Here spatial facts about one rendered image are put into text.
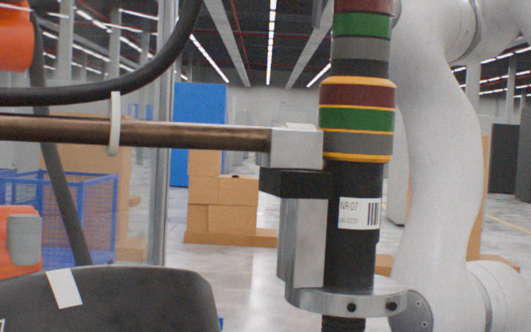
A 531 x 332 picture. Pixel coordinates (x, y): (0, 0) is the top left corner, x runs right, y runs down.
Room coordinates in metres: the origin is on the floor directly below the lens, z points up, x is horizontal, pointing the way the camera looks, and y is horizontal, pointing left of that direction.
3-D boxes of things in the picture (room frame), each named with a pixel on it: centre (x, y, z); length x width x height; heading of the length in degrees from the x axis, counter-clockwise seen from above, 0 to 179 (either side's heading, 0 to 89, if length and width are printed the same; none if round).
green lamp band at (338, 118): (0.42, -0.04, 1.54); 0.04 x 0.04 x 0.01
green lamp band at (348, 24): (0.42, -0.04, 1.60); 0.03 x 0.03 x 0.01
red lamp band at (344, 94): (0.42, -0.04, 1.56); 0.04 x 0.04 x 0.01
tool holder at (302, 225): (0.41, -0.03, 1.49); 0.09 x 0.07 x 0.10; 109
